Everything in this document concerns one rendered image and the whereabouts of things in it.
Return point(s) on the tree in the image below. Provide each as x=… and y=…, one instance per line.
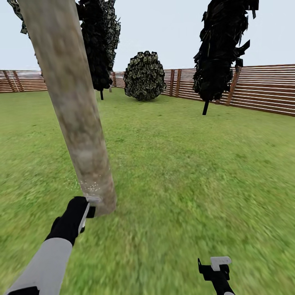
x=113, y=28
x=56, y=35
x=18, y=12
x=94, y=36
x=224, y=23

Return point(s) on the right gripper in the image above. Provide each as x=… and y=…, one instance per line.
x=210, y=275

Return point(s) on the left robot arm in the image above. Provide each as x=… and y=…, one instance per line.
x=44, y=274

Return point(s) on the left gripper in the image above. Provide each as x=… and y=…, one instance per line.
x=91, y=212

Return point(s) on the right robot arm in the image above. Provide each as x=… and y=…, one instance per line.
x=218, y=273

